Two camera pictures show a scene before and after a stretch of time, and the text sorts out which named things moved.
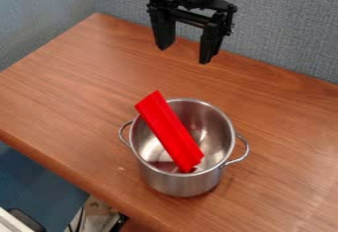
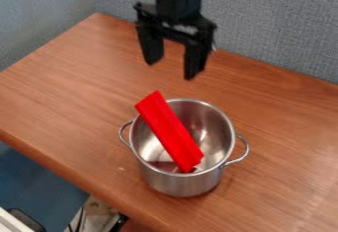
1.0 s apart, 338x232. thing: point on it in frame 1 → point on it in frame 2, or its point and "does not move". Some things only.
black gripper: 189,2 → 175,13
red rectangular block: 161,118 does not move
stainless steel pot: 210,128 does not move
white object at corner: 9,222 does not move
